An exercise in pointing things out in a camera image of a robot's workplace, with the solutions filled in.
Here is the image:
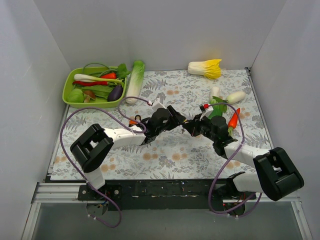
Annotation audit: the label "orange padlock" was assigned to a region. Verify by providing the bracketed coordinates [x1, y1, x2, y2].
[128, 114, 142, 127]

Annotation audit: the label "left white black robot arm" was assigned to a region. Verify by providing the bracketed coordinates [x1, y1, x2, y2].
[70, 106, 187, 200]

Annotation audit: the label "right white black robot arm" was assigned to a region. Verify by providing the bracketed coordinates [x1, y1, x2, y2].
[182, 115, 305, 201]

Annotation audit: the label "floral table mat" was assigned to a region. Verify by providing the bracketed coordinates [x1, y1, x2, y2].
[50, 69, 271, 181]

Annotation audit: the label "green bok choy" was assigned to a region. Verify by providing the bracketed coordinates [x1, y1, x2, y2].
[208, 96, 227, 119]

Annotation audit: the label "orange carrot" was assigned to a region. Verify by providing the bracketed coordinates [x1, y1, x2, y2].
[228, 108, 241, 136]

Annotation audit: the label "white radish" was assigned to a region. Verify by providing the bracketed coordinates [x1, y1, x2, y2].
[226, 91, 246, 105]

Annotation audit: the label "green napa cabbage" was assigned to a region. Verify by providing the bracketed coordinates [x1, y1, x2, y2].
[125, 60, 145, 104]

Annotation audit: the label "yellow white cabbage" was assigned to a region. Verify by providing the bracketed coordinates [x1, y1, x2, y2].
[187, 59, 222, 80]

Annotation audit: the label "purple eggplant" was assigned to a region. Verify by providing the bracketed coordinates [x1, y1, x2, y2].
[107, 84, 124, 102]

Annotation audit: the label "green spinach leaf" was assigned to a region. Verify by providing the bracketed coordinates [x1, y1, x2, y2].
[116, 63, 131, 79]

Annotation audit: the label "small orange pepper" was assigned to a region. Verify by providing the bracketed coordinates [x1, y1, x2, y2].
[100, 72, 117, 80]

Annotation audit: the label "green leafy vegetable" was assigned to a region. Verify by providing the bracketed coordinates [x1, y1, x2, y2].
[81, 85, 114, 100]

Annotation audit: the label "green long beans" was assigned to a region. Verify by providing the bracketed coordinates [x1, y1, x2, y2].
[81, 62, 118, 78]

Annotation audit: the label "brown mushroom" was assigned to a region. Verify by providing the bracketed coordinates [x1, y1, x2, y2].
[83, 90, 96, 103]

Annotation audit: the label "white green leek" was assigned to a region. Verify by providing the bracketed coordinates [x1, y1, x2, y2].
[73, 73, 122, 83]

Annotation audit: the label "round green cabbage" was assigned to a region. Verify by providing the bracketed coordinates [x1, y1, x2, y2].
[66, 88, 85, 103]

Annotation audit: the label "red chili pepper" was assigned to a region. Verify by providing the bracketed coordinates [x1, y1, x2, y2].
[72, 80, 109, 87]

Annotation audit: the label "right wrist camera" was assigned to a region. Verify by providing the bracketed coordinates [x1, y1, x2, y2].
[199, 103, 214, 121]

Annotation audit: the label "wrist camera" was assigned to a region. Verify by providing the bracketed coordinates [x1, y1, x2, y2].
[151, 98, 166, 112]
[199, 103, 214, 121]

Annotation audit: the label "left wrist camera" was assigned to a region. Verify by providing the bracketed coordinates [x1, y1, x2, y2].
[151, 98, 166, 112]

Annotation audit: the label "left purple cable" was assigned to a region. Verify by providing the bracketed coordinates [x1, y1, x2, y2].
[59, 96, 153, 228]

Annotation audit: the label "purple cable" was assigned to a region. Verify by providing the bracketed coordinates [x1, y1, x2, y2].
[59, 96, 153, 228]
[207, 102, 263, 216]

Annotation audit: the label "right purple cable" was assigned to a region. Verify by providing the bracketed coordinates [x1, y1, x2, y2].
[207, 102, 263, 216]

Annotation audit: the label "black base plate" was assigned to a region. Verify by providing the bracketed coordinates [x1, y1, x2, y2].
[77, 178, 258, 212]

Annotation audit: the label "aluminium frame rail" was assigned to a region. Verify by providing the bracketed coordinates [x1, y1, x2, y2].
[21, 182, 313, 240]

